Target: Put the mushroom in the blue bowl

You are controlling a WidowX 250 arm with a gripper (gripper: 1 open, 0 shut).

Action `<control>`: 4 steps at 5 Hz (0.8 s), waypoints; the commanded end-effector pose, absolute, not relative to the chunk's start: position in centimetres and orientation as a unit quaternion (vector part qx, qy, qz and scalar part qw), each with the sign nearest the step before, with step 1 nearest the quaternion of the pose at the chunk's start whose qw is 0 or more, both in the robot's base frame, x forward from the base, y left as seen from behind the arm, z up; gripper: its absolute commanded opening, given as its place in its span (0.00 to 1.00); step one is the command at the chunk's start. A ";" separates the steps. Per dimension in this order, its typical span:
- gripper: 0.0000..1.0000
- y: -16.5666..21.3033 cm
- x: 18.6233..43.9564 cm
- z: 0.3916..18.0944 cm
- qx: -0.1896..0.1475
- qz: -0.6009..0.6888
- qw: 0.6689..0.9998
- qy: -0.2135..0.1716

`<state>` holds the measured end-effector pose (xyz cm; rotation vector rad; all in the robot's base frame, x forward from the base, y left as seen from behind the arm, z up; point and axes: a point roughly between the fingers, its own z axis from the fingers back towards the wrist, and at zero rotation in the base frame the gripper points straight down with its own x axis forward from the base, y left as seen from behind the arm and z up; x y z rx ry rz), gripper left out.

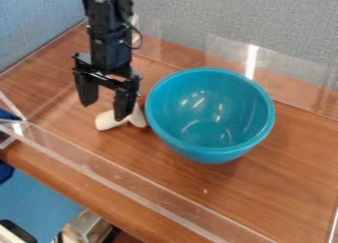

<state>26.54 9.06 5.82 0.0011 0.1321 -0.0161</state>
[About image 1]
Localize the clear acrylic back barrier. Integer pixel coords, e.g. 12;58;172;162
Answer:
132;16;338;121

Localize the metal table frame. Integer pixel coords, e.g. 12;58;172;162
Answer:
52;210;112;243

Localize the blue object at left edge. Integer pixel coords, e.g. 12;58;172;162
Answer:
0;108;23;186

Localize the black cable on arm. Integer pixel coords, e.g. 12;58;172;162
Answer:
115;0;146;51

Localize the white toy mushroom brown cap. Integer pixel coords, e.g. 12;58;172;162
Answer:
95;104;147;130

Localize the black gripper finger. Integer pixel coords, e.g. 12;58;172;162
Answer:
114;86;139;122
74;71;99;107

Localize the clear acrylic barrier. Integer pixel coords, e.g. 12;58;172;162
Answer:
132;16;338;121
0;121;275;243

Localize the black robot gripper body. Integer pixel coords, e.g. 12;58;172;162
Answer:
71;26;144;93

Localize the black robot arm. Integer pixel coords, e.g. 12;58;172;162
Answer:
72;0;142;122

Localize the clear acrylic front barrier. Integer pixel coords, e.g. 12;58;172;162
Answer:
0;121;275;243

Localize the black white object bottom left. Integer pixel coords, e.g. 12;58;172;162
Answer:
0;219;37;243

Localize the blue plastic bowl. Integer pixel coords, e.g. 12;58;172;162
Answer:
146;67;277;164

